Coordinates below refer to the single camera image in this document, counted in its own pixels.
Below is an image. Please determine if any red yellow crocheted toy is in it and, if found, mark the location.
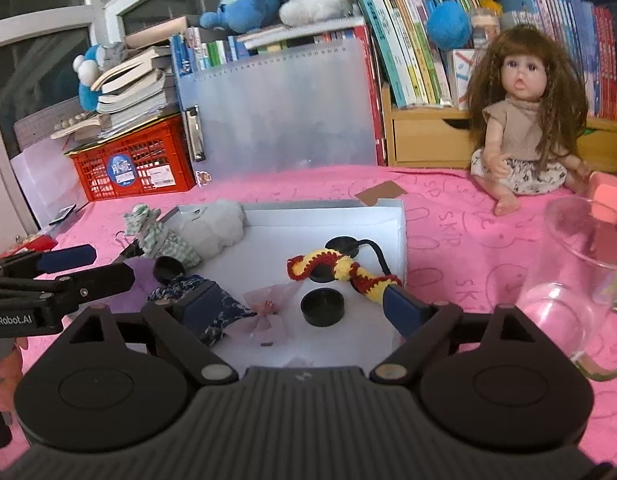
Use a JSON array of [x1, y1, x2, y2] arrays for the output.
[[287, 249, 404, 301]]

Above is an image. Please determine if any white cardboard box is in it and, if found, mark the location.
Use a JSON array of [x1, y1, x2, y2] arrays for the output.
[[116, 199, 408, 368]]

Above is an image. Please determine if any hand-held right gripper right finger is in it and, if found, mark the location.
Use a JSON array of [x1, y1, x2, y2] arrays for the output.
[[369, 285, 534, 385]]

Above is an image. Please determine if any person's left hand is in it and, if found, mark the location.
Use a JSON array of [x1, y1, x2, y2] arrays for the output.
[[0, 335, 29, 413]]

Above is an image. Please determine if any large blue white plush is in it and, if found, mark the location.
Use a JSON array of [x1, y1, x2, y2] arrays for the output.
[[375, 0, 479, 51]]

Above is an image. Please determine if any black round cap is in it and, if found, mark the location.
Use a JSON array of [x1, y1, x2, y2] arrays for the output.
[[300, 290, 345, 328], [155, 256, 185, 286]]

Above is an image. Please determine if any black cord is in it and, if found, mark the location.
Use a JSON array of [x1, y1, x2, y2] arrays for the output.
[[358, 240, 403, 283]]

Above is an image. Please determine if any pink translucent wrapper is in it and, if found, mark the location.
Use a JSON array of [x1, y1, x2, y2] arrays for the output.
[[243, 285, 294, 346]]

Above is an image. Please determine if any red booklet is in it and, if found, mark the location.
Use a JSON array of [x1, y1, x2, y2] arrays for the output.
[[0, 237, 59, 261]]

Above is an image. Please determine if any row of blue green books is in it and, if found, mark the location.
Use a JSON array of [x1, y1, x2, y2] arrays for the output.
[[171, 17, 369, 73]]

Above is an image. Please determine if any red plastic crate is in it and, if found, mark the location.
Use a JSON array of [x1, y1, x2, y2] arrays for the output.
[[66, 114, 196, 202]]

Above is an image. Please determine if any blue patterned cloth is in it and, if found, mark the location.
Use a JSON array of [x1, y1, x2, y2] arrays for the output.
[[147, 274, 259, 348]]

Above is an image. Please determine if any translucent clipboard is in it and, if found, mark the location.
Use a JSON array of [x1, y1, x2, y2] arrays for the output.
[[177, 40, 379, 183]]

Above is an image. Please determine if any brown card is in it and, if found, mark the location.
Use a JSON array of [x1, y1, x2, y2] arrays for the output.
[[355, 181, 406, 207]]

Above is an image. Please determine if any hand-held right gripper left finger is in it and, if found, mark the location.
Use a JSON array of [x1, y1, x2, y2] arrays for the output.
[[68, 282, 239, 386]]

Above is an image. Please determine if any row of colourful children's books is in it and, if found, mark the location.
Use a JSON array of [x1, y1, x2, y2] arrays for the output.
[[351, 0, 617, 121]]

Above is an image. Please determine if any brown haired baby doll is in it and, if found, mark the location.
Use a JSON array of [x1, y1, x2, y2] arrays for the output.
[[465, 24, 596, 217]]

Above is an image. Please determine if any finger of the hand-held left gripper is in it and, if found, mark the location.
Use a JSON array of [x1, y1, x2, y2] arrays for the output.
[[0, 244, 98, 281], [0, 261, 136, 312]]

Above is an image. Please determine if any bead string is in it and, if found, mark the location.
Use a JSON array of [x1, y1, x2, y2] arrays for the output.
[[53, 112, 96, 131]]

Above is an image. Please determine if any pink block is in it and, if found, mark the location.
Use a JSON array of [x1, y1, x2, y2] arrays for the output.
[[588, 171, 617, 226]]

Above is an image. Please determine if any stack of worn books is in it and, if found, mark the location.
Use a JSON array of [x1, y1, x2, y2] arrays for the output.
[[51, 16, 189, 153]]

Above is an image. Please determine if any small blue white plush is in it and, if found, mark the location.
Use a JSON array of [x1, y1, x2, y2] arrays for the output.
[[72, 42, 126, 111]]

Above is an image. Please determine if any blue folder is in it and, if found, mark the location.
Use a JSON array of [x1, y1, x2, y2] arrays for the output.
[[169, 35, 189, 106]]

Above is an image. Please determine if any clear glass cup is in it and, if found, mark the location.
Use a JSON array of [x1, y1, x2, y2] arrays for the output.
[[515, 196, 617, 383]]

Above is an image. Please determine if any green checked cloth doll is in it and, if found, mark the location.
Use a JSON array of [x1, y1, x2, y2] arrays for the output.
[[122, 203, 203, 268]]

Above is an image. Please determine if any wooden shelf with drawers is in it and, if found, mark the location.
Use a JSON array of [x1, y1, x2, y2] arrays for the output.
[[381, 82, 617, 173]]

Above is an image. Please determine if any pink printed blanket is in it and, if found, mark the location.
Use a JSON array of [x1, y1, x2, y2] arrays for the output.
[[0, 165, 617, 466]]

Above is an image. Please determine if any blue alien plush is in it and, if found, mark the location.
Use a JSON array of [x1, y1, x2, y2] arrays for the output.
[[199, 0, 286, 31]]

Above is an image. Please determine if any white plush toy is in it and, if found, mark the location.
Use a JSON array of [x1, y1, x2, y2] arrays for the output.
[[161, 199, 246, 261]]

